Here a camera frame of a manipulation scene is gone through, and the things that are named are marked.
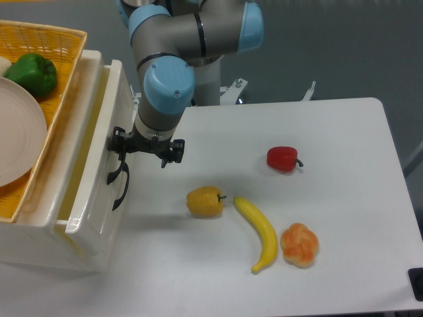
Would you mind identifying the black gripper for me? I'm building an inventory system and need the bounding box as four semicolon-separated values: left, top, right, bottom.
107;126;185;168

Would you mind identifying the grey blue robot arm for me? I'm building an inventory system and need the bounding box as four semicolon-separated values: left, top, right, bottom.
108;1;264;165

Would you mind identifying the white drawer cabinet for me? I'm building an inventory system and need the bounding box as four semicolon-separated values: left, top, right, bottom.
0;49;136;273

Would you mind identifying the yellow bell pepper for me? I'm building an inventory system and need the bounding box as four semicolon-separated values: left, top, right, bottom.
186;186;227;218

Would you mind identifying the beige plate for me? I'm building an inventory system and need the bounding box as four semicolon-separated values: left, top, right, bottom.
1;77;47;186

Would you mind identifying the green bell pepper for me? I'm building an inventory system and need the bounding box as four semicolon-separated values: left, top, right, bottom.
5;53;58;97

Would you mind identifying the red bell pepper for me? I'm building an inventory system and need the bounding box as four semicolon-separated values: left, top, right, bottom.
266;146;303;172

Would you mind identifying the yellow woven basket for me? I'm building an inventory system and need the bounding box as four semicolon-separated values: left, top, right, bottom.
1;20;87;223

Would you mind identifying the yellow banana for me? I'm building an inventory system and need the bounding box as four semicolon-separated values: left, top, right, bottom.
233;196;278;275

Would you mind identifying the white round vegetable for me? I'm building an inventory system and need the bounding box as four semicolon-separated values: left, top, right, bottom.
0;56;12;77

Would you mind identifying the orange knotted bread roll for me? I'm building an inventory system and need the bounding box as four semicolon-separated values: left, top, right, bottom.
280;223;319;269

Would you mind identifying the black object at table edge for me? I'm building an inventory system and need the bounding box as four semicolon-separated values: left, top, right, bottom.
408;267;423;302

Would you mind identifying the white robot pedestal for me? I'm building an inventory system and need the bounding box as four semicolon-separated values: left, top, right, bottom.
129;54;317;112

